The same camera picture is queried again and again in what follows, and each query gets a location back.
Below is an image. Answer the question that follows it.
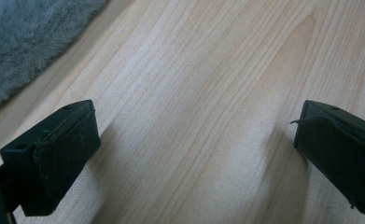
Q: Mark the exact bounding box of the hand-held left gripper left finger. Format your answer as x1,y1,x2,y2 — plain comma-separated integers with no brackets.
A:
0,99,103,217

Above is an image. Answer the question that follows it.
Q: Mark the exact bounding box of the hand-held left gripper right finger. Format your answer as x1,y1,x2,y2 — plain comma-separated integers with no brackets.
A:
290,100,365,217

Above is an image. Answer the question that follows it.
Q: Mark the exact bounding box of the grey fuzzy rug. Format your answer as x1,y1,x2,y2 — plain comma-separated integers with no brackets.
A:
0,0,110,119

